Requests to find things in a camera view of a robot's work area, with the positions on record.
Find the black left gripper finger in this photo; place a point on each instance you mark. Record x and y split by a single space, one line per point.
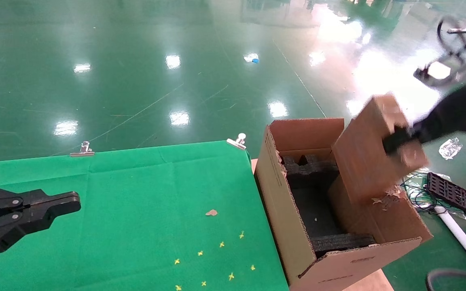
34 200
22 226

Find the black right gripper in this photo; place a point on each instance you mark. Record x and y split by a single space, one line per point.
459 111

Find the small brown cardboard box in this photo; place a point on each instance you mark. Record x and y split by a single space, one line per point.
362 161

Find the large brown cardboard carton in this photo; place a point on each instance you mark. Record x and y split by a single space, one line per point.
289 218

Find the small cardboard scrap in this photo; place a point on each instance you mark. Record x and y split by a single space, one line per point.
211 212

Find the crumpled clear plastic bag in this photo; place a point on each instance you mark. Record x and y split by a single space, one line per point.
450 148

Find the silver binder clip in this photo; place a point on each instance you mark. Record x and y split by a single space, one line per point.
237 141
83 150

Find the black plastic grid tray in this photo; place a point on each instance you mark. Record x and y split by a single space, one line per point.
455 196

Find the green table cloth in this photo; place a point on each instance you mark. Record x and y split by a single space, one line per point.
115 202

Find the black foam block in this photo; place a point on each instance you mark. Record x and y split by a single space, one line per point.
338 242
308 169

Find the white floor bar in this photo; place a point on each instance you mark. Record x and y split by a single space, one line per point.
461 30

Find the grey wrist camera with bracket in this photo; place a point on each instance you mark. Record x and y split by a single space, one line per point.
439 70

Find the white pipe frame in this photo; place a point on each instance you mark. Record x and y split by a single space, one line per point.
459 234

